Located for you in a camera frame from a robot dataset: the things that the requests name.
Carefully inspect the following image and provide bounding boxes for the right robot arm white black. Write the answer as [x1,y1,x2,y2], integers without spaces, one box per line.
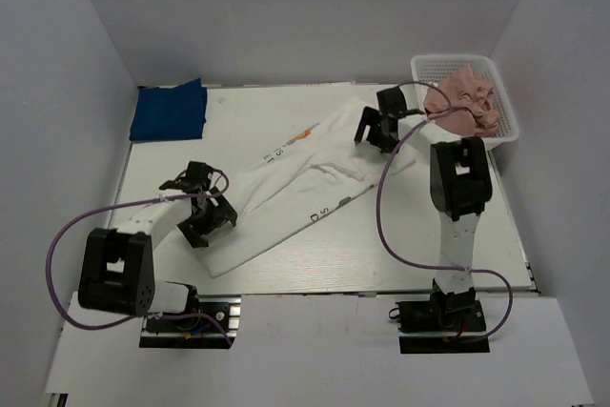
[355,86,493,330]

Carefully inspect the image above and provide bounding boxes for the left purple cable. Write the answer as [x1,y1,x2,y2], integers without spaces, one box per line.
[46,171,234,347]

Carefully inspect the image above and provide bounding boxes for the white plastic mesh basket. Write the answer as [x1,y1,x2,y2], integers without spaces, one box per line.
[411,54,519,151]

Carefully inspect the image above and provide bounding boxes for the folded blue t-shirt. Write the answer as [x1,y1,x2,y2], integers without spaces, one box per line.
[129,78,208,142]

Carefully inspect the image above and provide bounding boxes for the pink t-shirt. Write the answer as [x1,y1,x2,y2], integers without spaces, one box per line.
[424,64,500,137]

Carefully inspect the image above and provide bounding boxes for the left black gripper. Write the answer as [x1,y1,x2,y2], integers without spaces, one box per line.
[179,190,239,251]

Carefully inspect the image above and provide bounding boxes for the white printed t-shirt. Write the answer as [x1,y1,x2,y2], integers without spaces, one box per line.
[201,97,386,277]

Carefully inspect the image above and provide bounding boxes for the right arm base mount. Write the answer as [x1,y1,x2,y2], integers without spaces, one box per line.
[388,300,490,355]

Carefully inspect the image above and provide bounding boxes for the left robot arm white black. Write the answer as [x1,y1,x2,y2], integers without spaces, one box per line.
[78,161,237,330]

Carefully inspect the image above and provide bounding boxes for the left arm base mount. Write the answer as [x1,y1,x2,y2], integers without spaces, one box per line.
[139,296,241,350]

